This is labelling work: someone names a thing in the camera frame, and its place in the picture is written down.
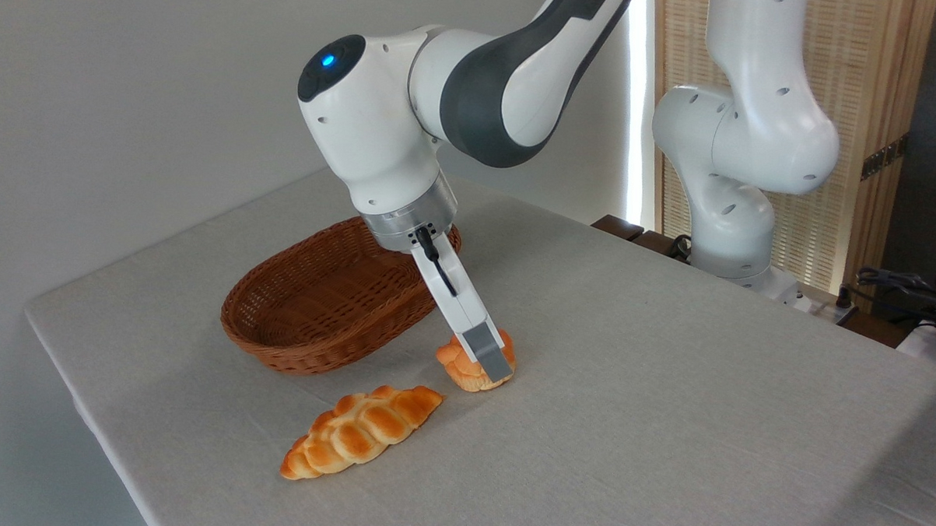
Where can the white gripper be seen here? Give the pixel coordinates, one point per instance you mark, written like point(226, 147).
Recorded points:
point(458, 302)

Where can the small braided bread roll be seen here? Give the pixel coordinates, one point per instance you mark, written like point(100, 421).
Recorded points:
point(460, 372)

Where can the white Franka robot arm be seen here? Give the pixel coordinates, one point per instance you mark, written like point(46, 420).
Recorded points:
point(378, 134)

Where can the long braided bread loaf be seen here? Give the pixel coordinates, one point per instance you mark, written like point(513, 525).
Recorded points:
point(357, 434)

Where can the grey tablecloth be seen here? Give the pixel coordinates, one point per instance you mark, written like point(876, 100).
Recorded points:
point(637, 428)

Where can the dark brown wooden furniture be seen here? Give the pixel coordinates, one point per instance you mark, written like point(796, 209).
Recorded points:
point(618, 226)

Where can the brown wicker basket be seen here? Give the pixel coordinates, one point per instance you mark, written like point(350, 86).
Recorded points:
point(299, 331)

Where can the dark metal screen hinge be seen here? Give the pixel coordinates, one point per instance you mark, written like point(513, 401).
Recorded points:
point(882, 159)

